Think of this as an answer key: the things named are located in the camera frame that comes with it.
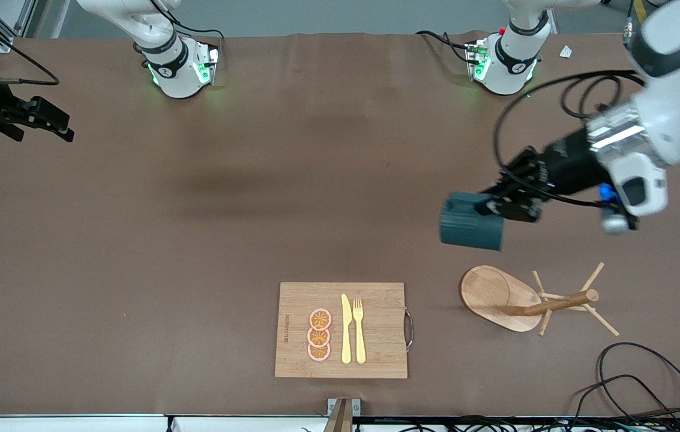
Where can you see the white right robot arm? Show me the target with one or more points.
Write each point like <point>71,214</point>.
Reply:
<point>177,78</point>

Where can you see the bamboo cutting board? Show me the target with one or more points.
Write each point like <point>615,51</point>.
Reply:
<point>382,336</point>

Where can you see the metal bracket with brown post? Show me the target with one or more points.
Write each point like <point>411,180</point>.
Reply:
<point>333,405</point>

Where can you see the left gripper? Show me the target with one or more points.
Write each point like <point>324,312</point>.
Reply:
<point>569,163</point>

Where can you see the white paper scrap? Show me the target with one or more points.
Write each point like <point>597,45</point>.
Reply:
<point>566,52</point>

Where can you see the white table edge strip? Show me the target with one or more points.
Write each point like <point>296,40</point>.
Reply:
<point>75,423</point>

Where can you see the teal cup yellow inside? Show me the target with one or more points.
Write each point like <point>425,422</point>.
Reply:
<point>472,231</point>

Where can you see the yellow plastic knife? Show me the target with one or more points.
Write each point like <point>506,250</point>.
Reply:
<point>346,336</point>

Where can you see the wooden cup rack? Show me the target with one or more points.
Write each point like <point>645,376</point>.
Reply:
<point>490,294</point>

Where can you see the toy orange slice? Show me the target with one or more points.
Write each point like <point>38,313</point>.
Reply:
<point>320,318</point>

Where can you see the brown table cover mat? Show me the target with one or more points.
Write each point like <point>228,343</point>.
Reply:
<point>315,180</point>

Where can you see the yellow plastic fork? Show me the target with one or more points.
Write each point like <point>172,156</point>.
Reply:
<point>360,342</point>

